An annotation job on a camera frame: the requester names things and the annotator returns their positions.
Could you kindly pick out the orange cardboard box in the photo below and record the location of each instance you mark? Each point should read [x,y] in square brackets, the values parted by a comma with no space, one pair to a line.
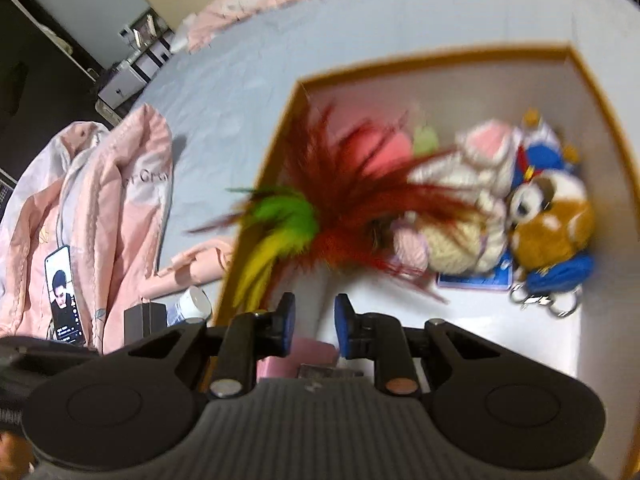
[525,340]

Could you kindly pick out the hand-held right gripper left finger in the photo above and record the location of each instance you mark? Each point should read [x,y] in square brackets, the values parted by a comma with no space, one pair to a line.
[286,322]

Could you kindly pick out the smartphone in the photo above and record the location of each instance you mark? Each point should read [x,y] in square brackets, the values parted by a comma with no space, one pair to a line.
[62,300]

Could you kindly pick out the grey bed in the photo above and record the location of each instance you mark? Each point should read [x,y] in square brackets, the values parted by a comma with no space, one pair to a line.
[240,75]

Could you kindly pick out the white pillow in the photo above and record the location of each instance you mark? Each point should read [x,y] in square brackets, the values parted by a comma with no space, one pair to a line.
[180,40]

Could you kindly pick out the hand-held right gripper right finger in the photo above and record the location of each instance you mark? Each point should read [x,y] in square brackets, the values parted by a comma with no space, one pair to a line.
[342,325]

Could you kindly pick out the blue card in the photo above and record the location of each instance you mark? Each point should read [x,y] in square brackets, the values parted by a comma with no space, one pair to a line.
[475,280]

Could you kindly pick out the cream crochet doll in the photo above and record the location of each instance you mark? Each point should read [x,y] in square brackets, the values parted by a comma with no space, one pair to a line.
[455,235]

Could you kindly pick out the white bottle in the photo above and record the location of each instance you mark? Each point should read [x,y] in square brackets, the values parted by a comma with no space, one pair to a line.
[190,305]

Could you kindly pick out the photo frame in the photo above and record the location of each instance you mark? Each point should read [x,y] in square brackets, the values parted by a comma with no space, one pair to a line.
[145,27]

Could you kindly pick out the black charger block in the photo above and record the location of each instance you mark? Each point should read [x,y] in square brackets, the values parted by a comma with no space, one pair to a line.
[145,322]

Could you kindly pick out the pink card holder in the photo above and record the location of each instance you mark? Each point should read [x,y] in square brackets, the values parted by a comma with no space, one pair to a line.
[300,355]

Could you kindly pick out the red feather toy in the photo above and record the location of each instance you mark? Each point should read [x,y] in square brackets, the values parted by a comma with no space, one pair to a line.
[350,195]

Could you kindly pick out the pink jacket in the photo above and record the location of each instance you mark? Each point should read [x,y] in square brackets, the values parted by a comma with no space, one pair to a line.
[115,200]

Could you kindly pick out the light pink pillow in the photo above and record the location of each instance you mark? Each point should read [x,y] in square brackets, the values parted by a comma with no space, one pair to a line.
[250,7]

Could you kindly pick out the white black nightstand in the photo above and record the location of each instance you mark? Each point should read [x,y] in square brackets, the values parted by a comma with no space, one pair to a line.
[120,85]

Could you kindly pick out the white pink crochet bunny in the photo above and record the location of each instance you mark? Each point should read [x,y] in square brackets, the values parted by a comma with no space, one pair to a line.
[487,145]

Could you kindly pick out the pink selfie stick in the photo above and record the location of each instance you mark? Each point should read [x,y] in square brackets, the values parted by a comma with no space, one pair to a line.
[200,270]

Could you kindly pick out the dark wardrobe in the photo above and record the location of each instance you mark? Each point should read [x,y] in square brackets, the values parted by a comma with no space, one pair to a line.
[30,85]

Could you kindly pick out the pink plush peach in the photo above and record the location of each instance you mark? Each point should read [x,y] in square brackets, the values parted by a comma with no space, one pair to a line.
[390,152]

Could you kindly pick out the brown plush dog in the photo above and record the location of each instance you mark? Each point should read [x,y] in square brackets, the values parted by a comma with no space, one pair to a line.
[550,220]

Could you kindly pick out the clear plastic box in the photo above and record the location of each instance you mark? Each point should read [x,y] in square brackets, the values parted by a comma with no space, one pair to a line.
[325,372]

